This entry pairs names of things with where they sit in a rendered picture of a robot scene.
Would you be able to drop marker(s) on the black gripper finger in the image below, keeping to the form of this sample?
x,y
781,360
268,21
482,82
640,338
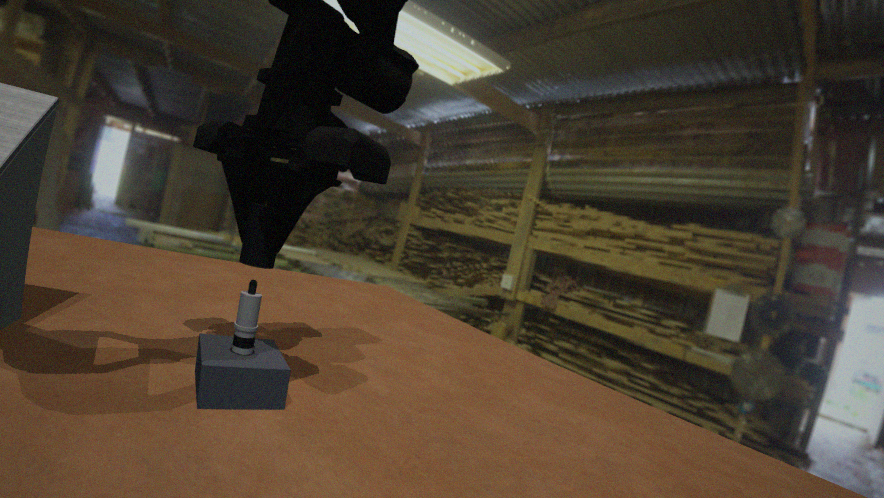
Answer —
x,y
291,188
247,182

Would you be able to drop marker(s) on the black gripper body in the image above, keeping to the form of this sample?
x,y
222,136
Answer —
x,y
292,114

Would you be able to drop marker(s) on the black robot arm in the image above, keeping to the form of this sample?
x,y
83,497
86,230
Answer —
x,y
368,65

